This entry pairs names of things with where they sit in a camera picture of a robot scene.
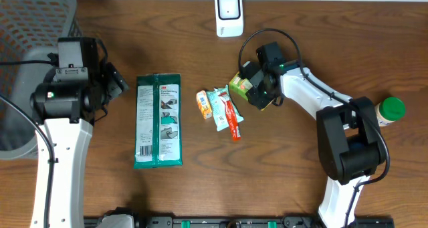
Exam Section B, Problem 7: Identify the white barcode scanner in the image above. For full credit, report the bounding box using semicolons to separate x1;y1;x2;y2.
215;0;244;37

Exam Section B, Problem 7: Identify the green yellow juice carton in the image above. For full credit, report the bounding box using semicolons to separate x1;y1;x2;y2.
229;72;272;110

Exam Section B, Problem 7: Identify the green 3M gloves package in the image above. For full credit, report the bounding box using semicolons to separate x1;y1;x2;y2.
133;74;183;169

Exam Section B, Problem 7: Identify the light blue wipes pack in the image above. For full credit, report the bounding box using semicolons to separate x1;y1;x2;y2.
207;85;243;132

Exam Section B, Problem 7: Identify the green lid spread jar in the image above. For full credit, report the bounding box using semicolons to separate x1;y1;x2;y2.
375;97;406;126

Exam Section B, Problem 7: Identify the red snack bar wrapper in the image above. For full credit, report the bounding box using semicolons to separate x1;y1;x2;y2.
219;92;241;141

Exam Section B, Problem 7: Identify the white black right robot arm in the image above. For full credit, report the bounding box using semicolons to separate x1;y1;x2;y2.
239;60;390;227

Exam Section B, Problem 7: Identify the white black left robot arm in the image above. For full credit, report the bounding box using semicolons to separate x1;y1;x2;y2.
30;62;128;227

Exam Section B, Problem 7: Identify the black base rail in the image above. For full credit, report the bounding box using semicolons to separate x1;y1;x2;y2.
83;215;395;228

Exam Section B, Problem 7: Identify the orange Kleenex tissue pack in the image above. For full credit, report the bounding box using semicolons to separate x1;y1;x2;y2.
196;90;213;119

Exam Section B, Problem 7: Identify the grey plastic mesh basket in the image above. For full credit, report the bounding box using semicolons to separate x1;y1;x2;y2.
1;0;82;160

